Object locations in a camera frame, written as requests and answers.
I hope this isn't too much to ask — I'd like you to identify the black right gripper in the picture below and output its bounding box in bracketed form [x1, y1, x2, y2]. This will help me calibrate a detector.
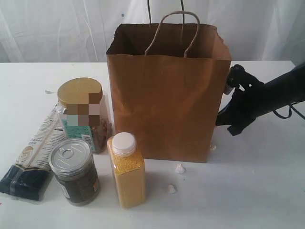
[215, 64, 264, 136]

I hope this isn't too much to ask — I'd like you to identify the large brown paper shopping bag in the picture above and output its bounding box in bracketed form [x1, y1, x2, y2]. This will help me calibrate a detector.
[106, 20, 232, 163]

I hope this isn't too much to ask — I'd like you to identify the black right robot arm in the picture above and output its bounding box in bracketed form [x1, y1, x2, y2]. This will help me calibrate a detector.
[215, 64, 305, 136]

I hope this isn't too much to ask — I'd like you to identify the yellow millet bottle white cap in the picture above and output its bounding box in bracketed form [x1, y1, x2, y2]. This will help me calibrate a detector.
[107, 132, 146, 208]

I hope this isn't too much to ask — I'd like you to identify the nut jar with gold lid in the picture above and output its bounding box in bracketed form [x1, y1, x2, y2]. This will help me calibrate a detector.
[56, 77, 112, 154]

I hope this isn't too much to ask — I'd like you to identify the dark jar with metal lid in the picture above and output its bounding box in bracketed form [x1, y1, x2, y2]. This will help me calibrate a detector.
[49, 138, 100, 206]

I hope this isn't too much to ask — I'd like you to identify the white backdrop curtain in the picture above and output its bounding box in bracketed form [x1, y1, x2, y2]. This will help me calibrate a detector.
[0, 0, 305, 64]

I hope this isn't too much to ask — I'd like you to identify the blue white spaghetti packet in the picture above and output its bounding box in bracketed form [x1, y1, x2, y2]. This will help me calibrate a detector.
[0, 108, 66, 201]

